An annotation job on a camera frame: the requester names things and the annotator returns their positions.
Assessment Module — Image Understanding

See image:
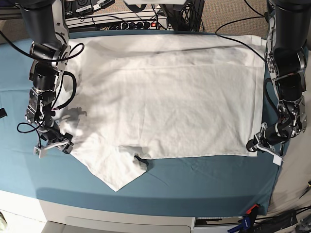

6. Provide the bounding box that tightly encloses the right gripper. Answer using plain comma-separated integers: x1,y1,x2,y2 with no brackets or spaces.
33,127,74,158

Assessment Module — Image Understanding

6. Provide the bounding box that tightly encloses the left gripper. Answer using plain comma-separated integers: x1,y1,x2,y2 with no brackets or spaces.
246,121,291,166

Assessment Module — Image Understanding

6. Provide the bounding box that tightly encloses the white T-shirt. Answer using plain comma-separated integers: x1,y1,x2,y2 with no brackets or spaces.
55,34,266,191

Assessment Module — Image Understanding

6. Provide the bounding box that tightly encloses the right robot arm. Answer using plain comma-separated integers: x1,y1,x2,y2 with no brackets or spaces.
18,0,77,158

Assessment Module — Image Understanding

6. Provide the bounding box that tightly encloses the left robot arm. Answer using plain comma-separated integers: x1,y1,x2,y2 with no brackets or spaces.
246,0,311,166

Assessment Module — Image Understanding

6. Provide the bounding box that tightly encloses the teal table cloth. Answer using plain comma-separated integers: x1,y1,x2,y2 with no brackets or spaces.
0,44,279,216

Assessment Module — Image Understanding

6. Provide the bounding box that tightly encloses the orange black clamp bottom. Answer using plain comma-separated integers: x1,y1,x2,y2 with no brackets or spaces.
246,203,260,215

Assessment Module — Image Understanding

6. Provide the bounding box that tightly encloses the white drawer cabinet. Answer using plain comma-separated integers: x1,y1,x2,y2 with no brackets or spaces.
0,191,195,233

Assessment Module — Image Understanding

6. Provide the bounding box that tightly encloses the blue clamp bottom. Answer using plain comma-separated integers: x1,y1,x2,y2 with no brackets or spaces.
227,216,253,233

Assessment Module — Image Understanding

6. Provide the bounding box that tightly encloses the black power strip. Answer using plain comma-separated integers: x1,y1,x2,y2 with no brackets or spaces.
106,20,168,31

